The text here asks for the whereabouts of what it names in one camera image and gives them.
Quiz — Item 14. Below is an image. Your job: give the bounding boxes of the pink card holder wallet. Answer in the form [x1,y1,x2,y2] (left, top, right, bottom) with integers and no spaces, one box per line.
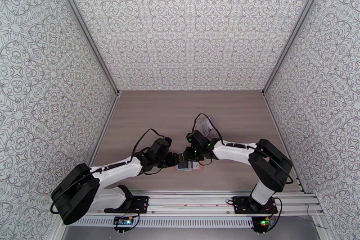
[175,160,203,173]

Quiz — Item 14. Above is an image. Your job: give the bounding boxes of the clear plastic bag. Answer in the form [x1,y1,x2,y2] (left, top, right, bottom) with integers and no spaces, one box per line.
[196,116,215,137]

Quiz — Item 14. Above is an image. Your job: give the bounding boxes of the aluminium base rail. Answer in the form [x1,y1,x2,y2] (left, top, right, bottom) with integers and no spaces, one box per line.
[60,190,324,217]

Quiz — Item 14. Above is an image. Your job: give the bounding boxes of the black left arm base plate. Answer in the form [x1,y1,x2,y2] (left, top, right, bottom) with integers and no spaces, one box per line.
[104,195,150,214]

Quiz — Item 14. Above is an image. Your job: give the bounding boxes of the aluminium side rail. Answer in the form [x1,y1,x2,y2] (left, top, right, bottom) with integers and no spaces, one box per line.
[88,93,122,167]
[263,93,306,193]

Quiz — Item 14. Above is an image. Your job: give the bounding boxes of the white slotted cable duct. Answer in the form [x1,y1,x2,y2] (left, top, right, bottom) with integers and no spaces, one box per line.
[76,217,254,229]

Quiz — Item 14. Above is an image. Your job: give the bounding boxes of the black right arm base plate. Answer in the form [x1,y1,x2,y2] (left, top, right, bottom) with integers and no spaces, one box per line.
[232,196,279,215]

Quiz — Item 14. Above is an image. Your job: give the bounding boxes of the aluminium corner post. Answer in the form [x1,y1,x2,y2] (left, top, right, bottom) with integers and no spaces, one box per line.
[49,0,122,96]
[261,0,330,96]

